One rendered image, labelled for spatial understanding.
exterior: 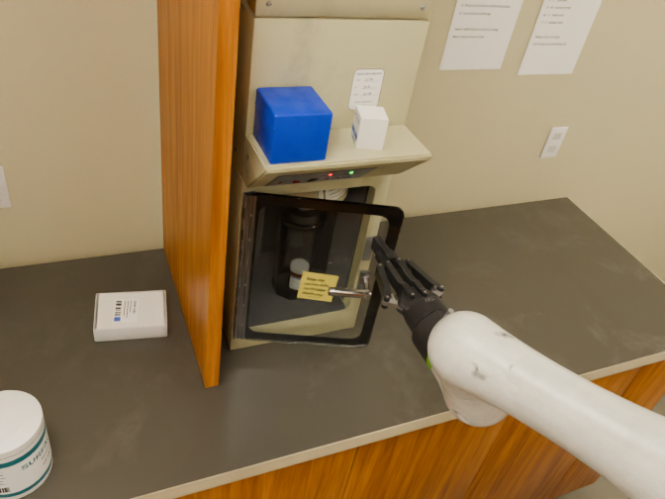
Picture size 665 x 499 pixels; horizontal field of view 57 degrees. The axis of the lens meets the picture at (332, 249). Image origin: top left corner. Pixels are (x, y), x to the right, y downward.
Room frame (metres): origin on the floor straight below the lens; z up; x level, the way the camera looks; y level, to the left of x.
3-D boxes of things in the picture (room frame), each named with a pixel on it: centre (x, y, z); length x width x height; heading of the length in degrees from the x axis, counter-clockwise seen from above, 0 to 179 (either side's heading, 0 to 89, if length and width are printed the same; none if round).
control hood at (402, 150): (0.97, 0.02, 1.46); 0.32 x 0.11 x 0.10; 119
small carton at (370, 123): (1.00, -0.02, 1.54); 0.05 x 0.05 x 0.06; 15
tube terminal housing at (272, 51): (1.13, 0.11, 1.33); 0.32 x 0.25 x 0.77; 119
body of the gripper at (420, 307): (0.81, -0.18, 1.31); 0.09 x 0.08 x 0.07; 29
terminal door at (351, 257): (0.97, 0.03, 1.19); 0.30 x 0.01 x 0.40; 99
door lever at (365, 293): (0.95, -0.05, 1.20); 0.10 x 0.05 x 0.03; 99
